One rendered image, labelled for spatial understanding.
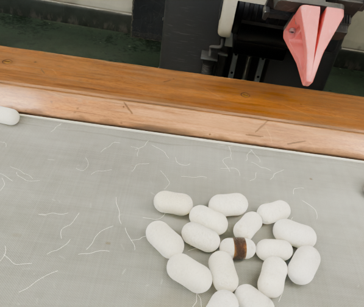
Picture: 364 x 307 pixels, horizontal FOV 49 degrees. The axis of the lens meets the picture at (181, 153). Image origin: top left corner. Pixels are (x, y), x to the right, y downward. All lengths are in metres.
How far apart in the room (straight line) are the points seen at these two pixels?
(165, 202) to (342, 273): 0.16
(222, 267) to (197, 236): 0.04
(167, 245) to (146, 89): 0.23
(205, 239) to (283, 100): 0.25
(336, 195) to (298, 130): 0.09
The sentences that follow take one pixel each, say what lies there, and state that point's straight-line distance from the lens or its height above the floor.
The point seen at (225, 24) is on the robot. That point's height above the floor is 0.69.
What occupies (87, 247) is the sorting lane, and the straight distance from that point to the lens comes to 0.35.
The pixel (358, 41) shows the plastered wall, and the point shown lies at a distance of 2.62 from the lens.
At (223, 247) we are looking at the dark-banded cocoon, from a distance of 0.35.
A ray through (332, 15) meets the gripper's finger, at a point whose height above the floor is 0.89.
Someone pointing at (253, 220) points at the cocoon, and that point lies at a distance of 0.37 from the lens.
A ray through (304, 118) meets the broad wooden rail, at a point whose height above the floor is 0.76.
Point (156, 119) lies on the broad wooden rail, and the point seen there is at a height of 0.75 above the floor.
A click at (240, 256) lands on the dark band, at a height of 0.75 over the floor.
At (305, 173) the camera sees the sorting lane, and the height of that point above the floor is 0.74.
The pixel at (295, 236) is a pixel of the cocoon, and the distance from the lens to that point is 0.37.
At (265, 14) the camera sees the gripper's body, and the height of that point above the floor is 0.86.
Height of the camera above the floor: 1.02
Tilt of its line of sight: 39 degrees down
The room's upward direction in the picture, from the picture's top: 9 degrees clockwise
